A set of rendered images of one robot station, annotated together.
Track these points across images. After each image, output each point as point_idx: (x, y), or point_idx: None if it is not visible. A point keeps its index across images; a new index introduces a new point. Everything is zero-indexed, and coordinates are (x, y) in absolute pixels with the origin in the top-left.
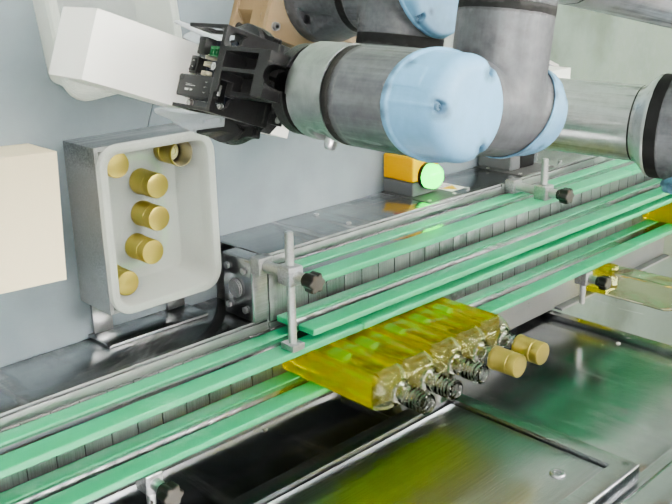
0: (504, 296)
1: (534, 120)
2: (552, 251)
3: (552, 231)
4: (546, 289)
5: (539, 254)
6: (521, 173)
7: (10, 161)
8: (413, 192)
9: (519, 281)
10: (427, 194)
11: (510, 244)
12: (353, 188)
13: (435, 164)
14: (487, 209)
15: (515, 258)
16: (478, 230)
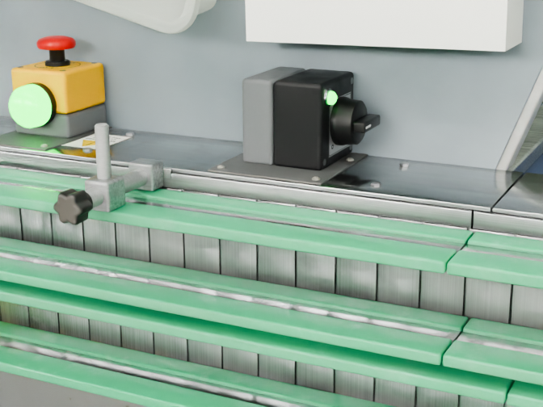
0: (55, 359)
1: None
2: (129, 326)
3: (162, 292)
4: (121, 396)
5: (89, 313)
6: (218, 166)
7: None
8: (16, 124)
9: (148, 367)
10: (35, 136)
11: (60, 269)
12: (8, 99)
13: (27, 86)
14: (27, 185)
15: (45, 295)
16: (79, 229)
